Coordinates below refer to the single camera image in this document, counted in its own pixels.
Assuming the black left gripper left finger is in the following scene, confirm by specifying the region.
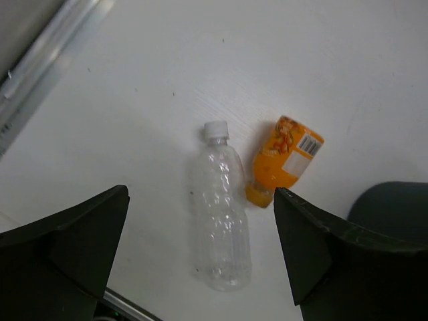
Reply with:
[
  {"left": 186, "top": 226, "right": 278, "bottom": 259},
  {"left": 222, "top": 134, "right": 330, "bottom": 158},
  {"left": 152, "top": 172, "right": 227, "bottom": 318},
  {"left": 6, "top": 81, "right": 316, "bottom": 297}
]
[{"left": 1, "top": 185, "right": 130, "bottom": 320}]

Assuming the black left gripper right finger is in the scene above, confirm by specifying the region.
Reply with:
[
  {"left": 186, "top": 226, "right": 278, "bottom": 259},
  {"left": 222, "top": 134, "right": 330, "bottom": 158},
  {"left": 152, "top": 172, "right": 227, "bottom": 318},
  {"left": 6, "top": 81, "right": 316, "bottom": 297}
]
[{"left": 274, "top": 189, "right": 427, "bottom": 320}]

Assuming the clear unlabelled plastic bottle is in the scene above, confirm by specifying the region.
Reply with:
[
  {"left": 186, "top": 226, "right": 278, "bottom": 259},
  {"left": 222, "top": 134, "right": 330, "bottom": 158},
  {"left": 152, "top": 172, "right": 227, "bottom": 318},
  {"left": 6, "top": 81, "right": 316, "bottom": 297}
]
[{"left": 189, "top": 120, "right": 251, "bottom": 292}]

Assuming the orange juice plastic bottle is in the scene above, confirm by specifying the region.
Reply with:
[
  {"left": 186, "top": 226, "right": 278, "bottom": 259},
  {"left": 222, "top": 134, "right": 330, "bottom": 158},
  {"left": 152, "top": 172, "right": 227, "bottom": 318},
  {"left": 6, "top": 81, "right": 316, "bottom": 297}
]
[{"left": 245, "top": 116, "right": 324, "bottom": 208}]

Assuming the dark blue plastic bin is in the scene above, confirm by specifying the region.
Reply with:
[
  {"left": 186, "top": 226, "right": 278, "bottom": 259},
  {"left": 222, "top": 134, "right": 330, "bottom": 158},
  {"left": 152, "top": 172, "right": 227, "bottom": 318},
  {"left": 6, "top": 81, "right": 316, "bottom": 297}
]
[{"left": 347, "top": 181, "right": 427, "bottom": 245}]

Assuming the aluminium table frame rail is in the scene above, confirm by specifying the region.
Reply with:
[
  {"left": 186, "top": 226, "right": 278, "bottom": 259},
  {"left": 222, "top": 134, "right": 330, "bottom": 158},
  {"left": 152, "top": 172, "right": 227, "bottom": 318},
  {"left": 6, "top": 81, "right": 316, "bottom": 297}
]
[{"left": 1, "top": 1, "right": 116, "bottom": 155}]

